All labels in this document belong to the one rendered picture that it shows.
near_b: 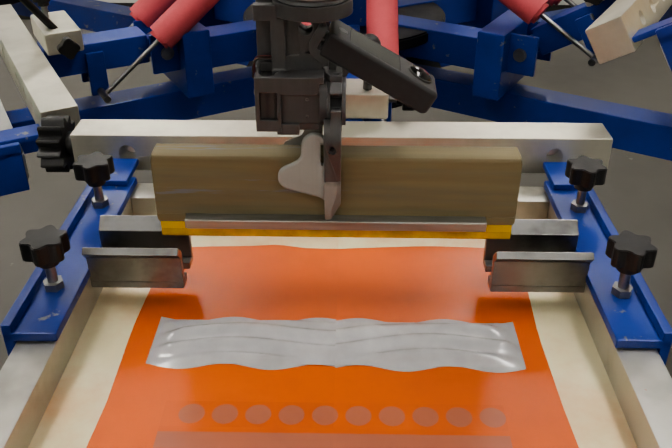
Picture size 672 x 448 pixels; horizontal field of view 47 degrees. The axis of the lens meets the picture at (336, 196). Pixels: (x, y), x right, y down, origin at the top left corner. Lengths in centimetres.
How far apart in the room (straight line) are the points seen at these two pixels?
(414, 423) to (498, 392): 9
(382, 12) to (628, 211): 196
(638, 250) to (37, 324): 56
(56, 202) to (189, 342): 233
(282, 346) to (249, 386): 5
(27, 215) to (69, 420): 232
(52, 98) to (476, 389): 71
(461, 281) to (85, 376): 40
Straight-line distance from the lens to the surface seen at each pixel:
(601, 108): 141
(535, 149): 100
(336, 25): 70
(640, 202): 310
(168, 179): 76
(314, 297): 82
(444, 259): 89
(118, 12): 194
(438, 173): 74
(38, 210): 304
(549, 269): 80
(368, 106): 100
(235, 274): 86
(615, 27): 107
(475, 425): 70
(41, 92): 117
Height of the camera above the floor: 145
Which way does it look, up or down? 30 degrees down
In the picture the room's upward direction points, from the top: straight up
